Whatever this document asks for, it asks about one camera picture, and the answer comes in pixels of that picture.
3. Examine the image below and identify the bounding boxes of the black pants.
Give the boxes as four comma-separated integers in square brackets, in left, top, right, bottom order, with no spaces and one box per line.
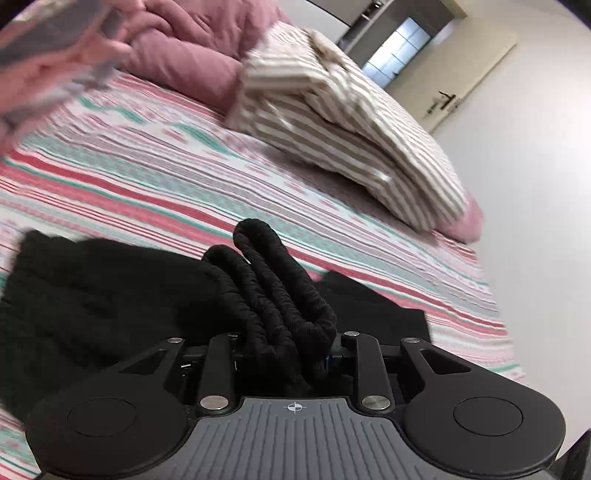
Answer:
[0,218,433,418]

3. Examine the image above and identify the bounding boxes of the pink pillow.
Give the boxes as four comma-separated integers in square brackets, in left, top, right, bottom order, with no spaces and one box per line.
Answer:
[433,190,486,244]

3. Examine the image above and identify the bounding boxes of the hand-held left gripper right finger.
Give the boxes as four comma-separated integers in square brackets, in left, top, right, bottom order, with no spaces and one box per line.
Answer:
[325,330,472,411]

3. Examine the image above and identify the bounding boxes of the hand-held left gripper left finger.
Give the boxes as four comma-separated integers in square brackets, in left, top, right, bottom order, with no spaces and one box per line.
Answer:
[110,333,241,411]

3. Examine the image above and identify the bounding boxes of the bright window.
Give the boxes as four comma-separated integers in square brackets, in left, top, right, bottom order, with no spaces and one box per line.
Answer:
[361,17,438,89]

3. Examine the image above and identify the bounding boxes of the beige striped pillow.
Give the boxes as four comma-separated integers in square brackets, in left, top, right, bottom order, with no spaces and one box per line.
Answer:
[225,21,470,232]

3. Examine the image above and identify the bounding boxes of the mauve pink comforter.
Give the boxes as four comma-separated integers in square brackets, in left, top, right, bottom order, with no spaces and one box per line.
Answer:
[115,0,296,115]

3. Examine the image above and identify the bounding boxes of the dark door handle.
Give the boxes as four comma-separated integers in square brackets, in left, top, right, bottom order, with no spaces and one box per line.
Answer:
[426,91,459,115]

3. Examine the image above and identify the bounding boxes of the light pink grey blanket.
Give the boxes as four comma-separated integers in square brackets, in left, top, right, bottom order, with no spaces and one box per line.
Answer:
[0,0,136,155]

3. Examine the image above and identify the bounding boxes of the cream door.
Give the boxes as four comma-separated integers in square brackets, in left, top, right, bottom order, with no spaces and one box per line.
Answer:
[388,41,519,136]

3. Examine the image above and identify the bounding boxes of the striped patterned bed sheet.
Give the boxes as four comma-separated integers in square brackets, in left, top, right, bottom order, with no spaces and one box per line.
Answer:
[0,69,527,480]

